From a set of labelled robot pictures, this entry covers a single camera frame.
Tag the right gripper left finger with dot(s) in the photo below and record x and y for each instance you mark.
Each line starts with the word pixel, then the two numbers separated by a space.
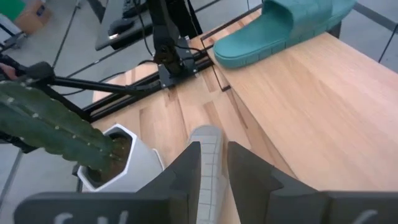
pixel 174 193

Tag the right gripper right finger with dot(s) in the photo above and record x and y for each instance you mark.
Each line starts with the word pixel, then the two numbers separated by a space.
pixel 264 193

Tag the white rubber slide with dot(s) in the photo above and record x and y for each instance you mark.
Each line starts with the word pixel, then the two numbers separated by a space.
pixel 208 155

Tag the teal rubber slide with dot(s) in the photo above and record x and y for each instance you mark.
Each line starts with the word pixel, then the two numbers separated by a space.
pixel 264 34

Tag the white faceted plant pot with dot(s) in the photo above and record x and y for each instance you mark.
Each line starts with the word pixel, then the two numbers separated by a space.
pixel 136 168

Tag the green cactus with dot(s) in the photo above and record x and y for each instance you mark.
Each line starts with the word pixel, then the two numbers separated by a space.
pixel 46 121

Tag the black desk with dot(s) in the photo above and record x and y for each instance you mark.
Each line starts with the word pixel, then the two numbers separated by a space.
pixel 105 34

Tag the black computer mouse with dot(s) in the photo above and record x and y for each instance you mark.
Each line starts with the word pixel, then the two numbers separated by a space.
pixel 121 26

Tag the cardboard box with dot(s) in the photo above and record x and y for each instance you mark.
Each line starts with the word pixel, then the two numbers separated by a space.
pixel 31 18

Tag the green board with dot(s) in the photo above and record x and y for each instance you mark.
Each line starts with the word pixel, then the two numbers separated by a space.
pixel 11 7

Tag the wooden shelf with black frame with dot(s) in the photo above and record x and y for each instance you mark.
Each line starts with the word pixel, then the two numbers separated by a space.
pixel 311 109

